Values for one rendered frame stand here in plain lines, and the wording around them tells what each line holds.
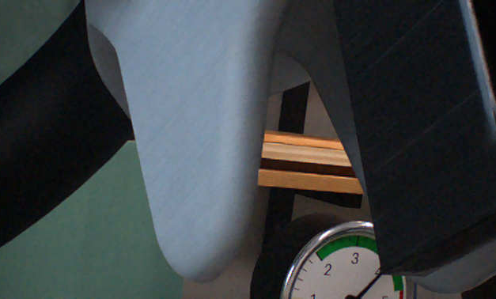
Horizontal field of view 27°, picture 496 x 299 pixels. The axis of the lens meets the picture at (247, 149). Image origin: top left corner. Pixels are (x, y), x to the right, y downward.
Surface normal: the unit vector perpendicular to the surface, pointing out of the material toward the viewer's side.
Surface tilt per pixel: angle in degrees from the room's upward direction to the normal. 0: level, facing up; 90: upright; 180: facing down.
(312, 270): 90
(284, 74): 149
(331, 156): 90
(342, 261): 90
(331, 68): 91
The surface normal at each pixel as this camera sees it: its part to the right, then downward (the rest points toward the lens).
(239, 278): 0.48, 0.11
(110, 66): 0.12, 0.91
